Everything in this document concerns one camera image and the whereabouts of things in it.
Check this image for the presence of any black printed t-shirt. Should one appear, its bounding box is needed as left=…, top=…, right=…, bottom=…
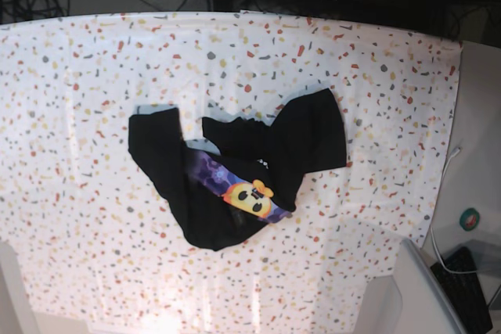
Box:
left=128, top=89, right=348, bottom=251

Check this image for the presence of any green tape roll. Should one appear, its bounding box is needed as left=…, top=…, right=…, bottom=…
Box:
left=460, top=208, right=480, bottom=232

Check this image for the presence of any terrazzo pattern tablecloth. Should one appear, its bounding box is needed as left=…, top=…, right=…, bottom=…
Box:
left=1, top=12, right=463, bottom=333

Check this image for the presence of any black keyboard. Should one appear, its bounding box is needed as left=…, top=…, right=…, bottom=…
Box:
left=431, top=246, right=493, bottom=334

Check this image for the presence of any white usb cable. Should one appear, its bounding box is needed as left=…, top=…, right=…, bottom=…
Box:
left=430, top=146, right=479, bottom=274

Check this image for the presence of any grey monitor edge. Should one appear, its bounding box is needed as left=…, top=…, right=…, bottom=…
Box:
left=393, top=239, right=467, bottom=334

